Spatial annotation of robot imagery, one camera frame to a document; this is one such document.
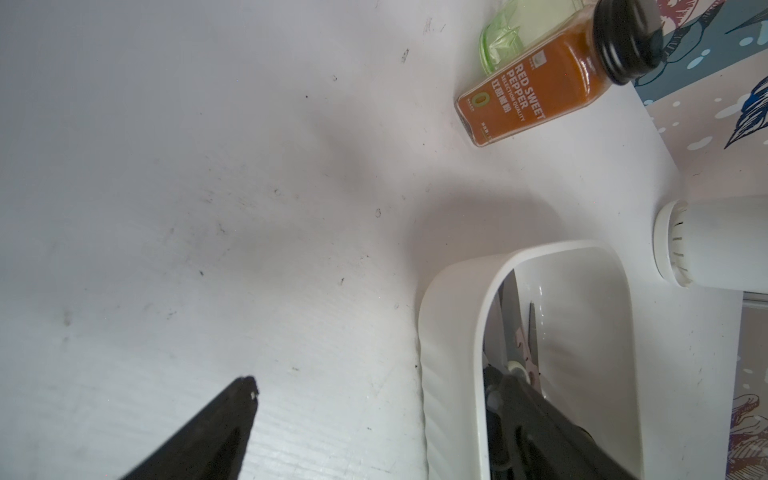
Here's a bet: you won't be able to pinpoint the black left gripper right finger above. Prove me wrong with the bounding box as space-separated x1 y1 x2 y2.
483 366 635 479

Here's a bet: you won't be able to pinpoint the green glass cup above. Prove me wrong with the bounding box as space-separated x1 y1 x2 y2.
479 0 594 76

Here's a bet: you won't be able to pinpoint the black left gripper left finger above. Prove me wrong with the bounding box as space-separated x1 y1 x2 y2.
125 376 259 479

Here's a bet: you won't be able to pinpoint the red sweet pepper spice bottle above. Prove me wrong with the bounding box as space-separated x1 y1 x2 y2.
456 0 663 147

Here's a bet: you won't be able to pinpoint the white plastic storage box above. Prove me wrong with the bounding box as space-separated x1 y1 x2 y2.
418 240 643 479

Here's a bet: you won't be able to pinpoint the white utensil holder cup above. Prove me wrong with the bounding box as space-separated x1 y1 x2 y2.
652 195 767 294

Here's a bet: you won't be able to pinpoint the cream handled kitchen scissors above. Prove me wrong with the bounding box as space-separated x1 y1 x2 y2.
483 271 528 381

